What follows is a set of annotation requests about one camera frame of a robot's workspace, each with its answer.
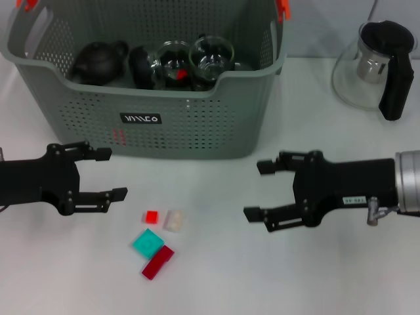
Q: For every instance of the small red square block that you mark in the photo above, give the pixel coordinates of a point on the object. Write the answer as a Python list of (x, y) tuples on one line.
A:
[(181, 74), (151, 216)]

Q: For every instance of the clear white plastic block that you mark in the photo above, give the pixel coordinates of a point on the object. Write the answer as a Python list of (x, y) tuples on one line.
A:
[(174, 221)]

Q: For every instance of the dark red rectangular block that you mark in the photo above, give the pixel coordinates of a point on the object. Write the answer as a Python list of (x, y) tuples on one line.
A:
[(157, 262)]

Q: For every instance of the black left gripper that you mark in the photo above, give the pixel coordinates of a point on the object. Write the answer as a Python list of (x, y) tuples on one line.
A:
[(36, 180)]

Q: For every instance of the grey-green perforated storage bin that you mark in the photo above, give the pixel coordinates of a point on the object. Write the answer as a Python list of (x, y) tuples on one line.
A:
[(164, 138)]

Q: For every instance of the teal square block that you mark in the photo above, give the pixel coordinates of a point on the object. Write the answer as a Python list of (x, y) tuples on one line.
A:
[(148, 244)]

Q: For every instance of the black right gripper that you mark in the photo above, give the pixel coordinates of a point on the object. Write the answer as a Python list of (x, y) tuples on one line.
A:
[(344, 183)]

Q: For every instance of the glass teacup black sleeve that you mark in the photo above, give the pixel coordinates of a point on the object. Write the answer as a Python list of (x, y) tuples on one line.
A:
[(211, 55), (201, 86), (141, 69), (170, 59)]

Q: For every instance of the black clay teapot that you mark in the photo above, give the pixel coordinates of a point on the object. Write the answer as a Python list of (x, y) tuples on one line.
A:
[(98, 64)]

